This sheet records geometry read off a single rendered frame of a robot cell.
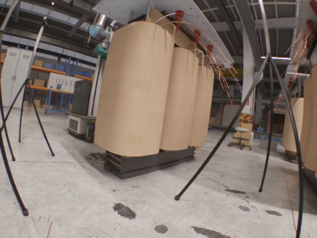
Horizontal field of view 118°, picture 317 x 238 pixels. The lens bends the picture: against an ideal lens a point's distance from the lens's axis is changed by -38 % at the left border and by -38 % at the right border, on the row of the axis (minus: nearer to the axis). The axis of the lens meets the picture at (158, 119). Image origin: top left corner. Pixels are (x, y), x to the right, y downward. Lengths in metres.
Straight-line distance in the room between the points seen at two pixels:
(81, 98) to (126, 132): 1.53
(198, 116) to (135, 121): 0.87
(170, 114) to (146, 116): 0.33
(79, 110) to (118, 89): 1.46
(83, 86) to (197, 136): 1.71
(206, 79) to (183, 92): 0.50
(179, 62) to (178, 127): 0.54
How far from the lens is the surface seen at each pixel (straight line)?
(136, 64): 0.94
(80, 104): 2.34
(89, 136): 2.04
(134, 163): 1.14
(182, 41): 1.46
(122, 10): 1.50
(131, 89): 0.91
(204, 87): 1.68
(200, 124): 1.64
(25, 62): 5.64
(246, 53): 12.91
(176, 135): 1.26
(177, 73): 1.28
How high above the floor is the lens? 0.47
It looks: 1 degrees down
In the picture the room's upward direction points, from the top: 8 degrees clockwise
